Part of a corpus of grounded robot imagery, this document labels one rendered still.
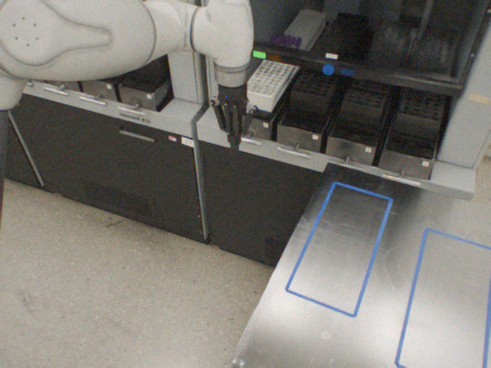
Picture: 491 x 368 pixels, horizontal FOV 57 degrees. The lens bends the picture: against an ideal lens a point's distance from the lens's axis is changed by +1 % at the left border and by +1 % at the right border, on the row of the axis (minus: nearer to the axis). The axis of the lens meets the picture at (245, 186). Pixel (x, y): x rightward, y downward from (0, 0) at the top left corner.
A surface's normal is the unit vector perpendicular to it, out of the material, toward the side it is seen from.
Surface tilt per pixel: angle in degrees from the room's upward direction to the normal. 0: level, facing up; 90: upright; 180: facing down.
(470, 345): 0
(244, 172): 90
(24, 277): 0
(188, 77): 90
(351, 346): 0
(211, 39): 87
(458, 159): 90
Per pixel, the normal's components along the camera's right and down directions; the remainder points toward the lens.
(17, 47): -0.08, 0.28
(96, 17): 0.84, -0.11
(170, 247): -0.01, -0.71
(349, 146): -0.39, 0.66
